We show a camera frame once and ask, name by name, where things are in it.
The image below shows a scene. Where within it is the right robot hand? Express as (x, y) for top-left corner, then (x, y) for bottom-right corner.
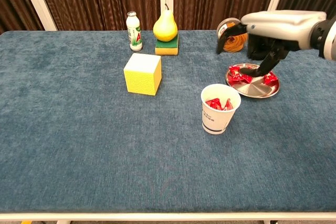
(215, 10), (328, 77)

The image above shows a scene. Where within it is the round metal plate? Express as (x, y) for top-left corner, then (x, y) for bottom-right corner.
(225, 63), (280, 99)

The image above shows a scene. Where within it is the white paper cup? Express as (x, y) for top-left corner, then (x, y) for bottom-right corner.
(201, 83), (242, 135)

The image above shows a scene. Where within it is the clear jar of orange snacks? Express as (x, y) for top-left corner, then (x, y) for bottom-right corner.
(216, 17), (249, 53)

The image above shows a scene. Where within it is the yellow pear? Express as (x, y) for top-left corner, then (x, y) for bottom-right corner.
(153, 3), (179, 42)

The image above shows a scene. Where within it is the green yellow sponge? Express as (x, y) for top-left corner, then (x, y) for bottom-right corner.
(154, 34), (180, 56)

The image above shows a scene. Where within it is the small white drink bottle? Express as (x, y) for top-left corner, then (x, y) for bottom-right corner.
(125, 11), (143, 52)

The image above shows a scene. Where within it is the yellow cube with white top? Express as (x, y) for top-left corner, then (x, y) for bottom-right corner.
(123, 52), (162, 97)

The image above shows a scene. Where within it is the blue table mat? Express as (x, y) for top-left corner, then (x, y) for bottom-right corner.
(0, 29), (336, 214)

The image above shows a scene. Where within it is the white table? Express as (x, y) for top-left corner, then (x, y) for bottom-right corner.
(0, 212), (336, 222)

